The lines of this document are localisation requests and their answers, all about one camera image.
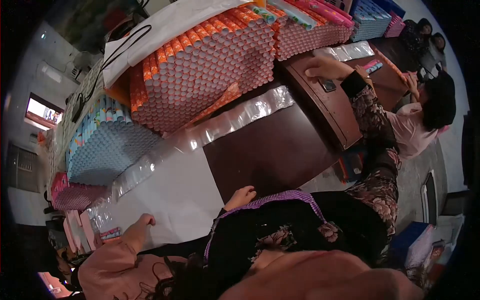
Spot black phone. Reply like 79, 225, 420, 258
319, 77, 338, 93

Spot stack of pink patterned tubes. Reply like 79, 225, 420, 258
262, 0, 356, 61

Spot person's left hand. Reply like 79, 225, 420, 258
224, 185, 258, 212

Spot white paper sheet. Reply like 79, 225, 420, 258
100, 145, 226, 251

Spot short strip of clear bags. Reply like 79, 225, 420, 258
313, 40, 376, 63

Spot stack of light blue tubes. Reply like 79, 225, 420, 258
65, 95, 163, 187

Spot person's body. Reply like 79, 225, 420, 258
203, 147, 400, 286

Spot long strip of clear bags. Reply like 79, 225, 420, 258
85, 85, 296, 230

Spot window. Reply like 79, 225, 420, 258
24, 93, 64, 131

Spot stack of pink checked rolls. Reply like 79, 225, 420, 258
53, 183, 110, 211
383, 11, 406, 38

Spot white paper bag black handles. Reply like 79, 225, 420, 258
102, 0, 256, 89

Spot stack of blue patterned rolls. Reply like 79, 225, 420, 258
351, 0, 393, 42

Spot person's right hand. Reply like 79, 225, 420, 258
304, 56, 355, 82

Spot chair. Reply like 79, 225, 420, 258
419, 170, 439, 226

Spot pink and blue rolls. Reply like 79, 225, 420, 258
361, 59, 384, 74

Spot person's right fingers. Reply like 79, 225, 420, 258
304, 60, 324, 78

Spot person's left fingers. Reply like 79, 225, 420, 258
240, 185, 258, 204

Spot stack of orange patterned tubes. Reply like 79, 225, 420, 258
129, 3, 277, 134

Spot pink box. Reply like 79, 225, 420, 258
50, 172, 70, 203

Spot blue box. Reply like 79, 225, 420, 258
389, 221, 433, 265

